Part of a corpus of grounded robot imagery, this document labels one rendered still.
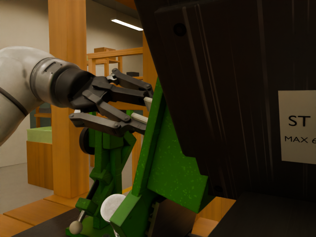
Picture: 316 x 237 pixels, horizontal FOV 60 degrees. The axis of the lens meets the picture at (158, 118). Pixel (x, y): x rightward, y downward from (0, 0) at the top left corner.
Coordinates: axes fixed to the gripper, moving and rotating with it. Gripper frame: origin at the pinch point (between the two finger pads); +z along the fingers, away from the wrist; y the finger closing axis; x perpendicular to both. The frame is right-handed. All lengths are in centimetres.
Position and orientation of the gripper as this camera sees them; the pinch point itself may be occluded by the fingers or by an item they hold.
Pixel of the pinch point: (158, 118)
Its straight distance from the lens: 42.5
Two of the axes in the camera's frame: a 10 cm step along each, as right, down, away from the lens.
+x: 2.0, 6.3, 7.5
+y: 5.2, -7.2, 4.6
